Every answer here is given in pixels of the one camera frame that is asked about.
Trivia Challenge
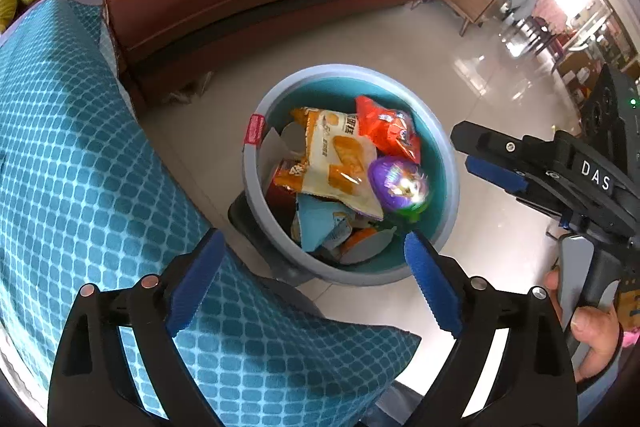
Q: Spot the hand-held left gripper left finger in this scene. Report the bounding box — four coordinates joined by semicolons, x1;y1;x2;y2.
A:
47;228;227;427

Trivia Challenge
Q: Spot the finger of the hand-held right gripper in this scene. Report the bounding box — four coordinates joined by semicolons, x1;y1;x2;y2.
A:
450;121;538;172
465;156;528;195

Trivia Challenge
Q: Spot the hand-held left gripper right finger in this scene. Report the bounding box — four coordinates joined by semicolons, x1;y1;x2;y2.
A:
404;231;581;427

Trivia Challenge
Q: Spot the blue plastic bucket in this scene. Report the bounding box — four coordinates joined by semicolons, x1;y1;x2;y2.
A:
242;64;460;287

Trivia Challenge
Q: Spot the purple snack packet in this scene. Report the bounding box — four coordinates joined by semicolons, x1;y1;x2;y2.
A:
367;157;432;214

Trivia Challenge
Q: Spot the person's right hand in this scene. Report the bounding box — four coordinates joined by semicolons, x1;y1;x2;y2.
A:
545;271;625;383

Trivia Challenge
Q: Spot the orange and white wrapper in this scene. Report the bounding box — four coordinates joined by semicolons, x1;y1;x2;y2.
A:
340;227;396;265

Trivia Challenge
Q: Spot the red orange snack packet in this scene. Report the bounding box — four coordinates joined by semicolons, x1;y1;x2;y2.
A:
355;96;423;165

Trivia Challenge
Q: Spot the cardboard box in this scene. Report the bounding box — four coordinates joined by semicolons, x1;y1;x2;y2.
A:
555;49;606;108

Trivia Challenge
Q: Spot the teal paper carton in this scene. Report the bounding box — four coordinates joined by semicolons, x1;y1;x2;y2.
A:
295;197;351;253

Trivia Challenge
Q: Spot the pink chair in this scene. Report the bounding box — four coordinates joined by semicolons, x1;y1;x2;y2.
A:
530;0;568;58

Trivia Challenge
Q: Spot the white cardboard piece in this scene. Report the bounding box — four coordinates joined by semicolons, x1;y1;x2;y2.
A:
260;122;308;192

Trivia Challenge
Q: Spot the white and orange snack packet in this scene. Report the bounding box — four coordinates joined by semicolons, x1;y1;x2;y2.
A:
291;107;386;222

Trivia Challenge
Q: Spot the blue checked tablecloth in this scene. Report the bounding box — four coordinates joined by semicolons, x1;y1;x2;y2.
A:
0;0;421;427

